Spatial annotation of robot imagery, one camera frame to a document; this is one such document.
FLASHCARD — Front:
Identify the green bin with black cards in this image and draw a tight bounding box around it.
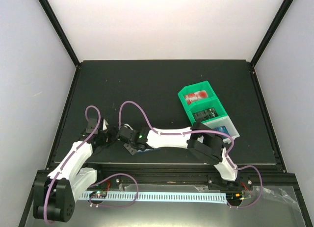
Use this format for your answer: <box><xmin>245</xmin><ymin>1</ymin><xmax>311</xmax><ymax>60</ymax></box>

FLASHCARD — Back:
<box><xmin>186</xmin><ymin>97</ymin><xmax>228</xmax><ymax>125</ymax></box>

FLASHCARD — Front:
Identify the red white card stack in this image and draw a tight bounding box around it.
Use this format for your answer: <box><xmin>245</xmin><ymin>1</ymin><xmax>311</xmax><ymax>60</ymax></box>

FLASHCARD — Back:
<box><xmin>184</xmin><ymin>90</ymin><xmax>208</xmax><ymax>105</ymax></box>

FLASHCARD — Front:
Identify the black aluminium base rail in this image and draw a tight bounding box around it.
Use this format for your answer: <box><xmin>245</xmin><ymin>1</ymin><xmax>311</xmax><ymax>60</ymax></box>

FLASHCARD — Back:
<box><xmin>36</xmin><ymin>163</ymin><xmax>299</xmax><ymax>191</ymax></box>

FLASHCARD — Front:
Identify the blue card holder wallet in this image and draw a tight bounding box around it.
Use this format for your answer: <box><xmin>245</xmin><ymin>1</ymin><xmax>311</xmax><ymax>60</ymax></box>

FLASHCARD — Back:
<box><xmin>135</xmin><ymin>148</ymin><xmax>160</xmax><ymax>154</ymax></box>

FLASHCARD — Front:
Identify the left black frame post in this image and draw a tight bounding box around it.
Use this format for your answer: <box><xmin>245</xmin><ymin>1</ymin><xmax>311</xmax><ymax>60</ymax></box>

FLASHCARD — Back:
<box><xmin>38</xmin><ymin>0</ymin><xmax>80</xmax><ymax>68</ymax></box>

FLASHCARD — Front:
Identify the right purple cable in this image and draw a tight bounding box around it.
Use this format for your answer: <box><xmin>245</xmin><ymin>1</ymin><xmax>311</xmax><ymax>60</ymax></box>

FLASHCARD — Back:
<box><xmin>118</xmin><ymin>101</ymin><xmax>263</xmax><ymax>209</ymax></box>

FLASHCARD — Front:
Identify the blue vip card stack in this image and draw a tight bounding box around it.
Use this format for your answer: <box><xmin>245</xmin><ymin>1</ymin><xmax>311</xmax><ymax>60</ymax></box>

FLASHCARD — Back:
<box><xmin>212</xmin><ymin>126</ymin><xmax>230</xmax><ymax>139</ymax></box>

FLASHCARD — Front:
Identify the green bin with red cards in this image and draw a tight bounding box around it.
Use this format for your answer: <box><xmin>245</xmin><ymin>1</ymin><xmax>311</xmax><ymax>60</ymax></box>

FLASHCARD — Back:
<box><xmin>178</xmin><ymin>81</ymin><xmax>217</xmax><ymax>113</ymax></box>

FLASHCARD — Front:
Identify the small circuit board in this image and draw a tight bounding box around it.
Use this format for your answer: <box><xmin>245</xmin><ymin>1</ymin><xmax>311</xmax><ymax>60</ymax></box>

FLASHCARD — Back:
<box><xmin>90</xmin><ymin>191</ymin><xmax>107</xmax><ymax>199</ymax></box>
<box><xmin>226</xmin><ymin>191</ymin><xmax>246</xmax><ymax>201</ymax></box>

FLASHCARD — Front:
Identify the white slotted cable duct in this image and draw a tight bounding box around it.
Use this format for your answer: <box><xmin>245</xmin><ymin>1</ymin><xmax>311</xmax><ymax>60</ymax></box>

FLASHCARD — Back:
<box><xmin>78</xmin><ymin>191</ymin><xmax>227</xmax><ymax>204</ymax></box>

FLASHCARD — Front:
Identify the left small circuit board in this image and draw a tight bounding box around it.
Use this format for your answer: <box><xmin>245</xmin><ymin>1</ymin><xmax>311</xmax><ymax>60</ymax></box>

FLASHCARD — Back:
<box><xmin>90</xmin><ymin>191</ymin><xmax>107</xmax><ymax>199</ymax></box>

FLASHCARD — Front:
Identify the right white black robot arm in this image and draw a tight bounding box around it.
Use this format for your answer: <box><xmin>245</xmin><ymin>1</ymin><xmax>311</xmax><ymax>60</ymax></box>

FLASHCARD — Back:
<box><xmin>117</xmin><ymin>123</ymin><xmax>241</xmax><ymax>189</ymax></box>

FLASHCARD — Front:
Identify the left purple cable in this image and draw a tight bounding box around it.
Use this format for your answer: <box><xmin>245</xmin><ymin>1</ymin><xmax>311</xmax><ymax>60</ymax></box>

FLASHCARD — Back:
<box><xmin>43</xmin><ymin>105</ymin><xmax>139</xmax><ymax>225</ymax></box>

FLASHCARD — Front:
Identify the right black frame post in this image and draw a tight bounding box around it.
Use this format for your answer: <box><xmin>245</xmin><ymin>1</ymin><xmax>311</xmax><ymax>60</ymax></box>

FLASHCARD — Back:
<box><xmin>250</xmin><ymin>0</ymin><xmax>294</xmax><ymax>67</ymax></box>

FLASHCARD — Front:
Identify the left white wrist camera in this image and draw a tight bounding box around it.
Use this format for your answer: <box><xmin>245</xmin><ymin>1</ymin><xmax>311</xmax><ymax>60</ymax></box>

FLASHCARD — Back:
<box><xmin>102</xmin><ymin>119</ymin><xmax>108</xmax><ymax>131</ymax></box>

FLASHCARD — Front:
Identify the black vip card stack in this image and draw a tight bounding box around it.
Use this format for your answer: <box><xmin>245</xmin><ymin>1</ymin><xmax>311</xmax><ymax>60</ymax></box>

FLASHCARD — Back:
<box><xmin>193</xmin><ymin>107</ymin><xmax>218</xmax><ymax>122</ymax></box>

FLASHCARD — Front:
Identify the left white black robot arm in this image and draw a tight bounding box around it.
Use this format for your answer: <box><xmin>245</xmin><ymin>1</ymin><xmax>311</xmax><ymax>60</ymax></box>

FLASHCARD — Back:
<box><xmin>33</xmin><ymin>118</ymin><xmax>117</xmax><ymax>224</ymax></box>

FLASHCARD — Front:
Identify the white bin with blue cards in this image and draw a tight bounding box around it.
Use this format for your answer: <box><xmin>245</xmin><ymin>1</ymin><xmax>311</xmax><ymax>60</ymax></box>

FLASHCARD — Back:
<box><xmin>202</xmin><ymin>116</ymin><xmax>240</xmax><ymax>140</ymax></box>

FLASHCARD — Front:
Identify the black frame post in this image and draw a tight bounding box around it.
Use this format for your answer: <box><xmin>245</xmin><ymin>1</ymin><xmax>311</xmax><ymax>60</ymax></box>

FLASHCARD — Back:
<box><xmin>250</xmin><ymin>0</ymin><xmax>294</xmax><ymax>67</ymax></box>
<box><xmin>38</xmin><ymin>0</ymin><xmax>80</xmax><ymax>68</ymax></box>

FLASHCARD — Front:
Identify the purple cable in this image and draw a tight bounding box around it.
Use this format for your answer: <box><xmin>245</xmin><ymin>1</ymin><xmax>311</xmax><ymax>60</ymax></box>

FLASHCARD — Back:
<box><xmin>43</xmin><ymin>105</ymin><xmax>139</xmax><ymax>225</ymax></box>
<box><xmin>118</xmin><ymin>101</ymin><xmax>263</xmax><ymax>209</ymax></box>

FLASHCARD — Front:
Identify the right small circuit board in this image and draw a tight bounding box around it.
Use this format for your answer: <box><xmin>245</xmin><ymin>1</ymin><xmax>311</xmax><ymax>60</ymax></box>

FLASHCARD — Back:
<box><xmin>226</xmin><ymin>191</ymin><xmax>246</xmax><ymax>201</ymax></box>

